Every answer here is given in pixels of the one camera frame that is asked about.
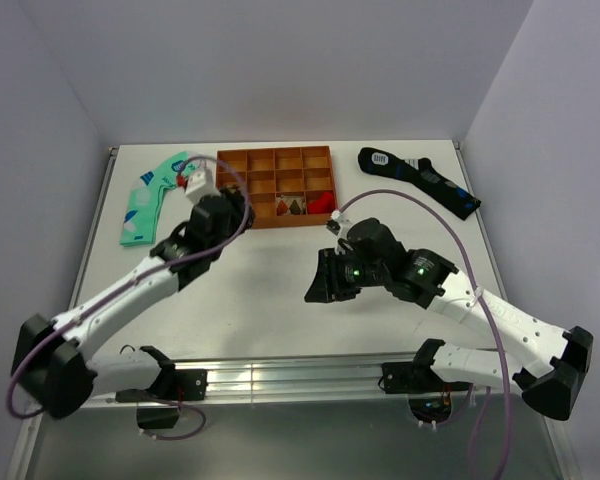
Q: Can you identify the aluminium table edge rail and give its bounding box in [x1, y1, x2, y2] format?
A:
[27, 349, 554, 411]

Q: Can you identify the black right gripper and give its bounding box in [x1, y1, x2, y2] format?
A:
[304, 246, 388, 302]

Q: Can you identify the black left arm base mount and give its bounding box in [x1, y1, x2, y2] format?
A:
[114, 369, 208, 441]

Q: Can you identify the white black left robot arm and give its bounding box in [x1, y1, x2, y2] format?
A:
[9, 186, 255, 419]

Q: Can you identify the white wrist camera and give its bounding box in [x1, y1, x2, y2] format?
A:
[326, 210, 352, 238]
[176, 168, 220, 205]

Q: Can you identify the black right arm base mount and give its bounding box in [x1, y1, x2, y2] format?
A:
[378, 361, 470, 423]

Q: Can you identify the mint green patterned sock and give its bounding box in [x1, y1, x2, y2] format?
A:
[119, 151, 196, 247]

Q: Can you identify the black blue sports sock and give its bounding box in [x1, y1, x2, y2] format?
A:
[358, 147, 481, 220]

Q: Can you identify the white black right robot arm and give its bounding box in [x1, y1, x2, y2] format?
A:
[304, 216, 593, 421]

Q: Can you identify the wooden compartment tray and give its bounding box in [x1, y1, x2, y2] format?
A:
[217, 146, 338, 229]

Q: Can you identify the rolled orange green argyle sock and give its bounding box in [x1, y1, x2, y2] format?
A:
[275, 195, 306, 216]

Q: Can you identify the rolled red sock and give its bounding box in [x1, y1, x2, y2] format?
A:
[307, 191, 336, 215]

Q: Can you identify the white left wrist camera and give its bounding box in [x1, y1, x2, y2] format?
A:
[176, 168, 220, 205]

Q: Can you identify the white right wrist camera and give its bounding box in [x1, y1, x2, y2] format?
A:
[326, 210, 352, 238]

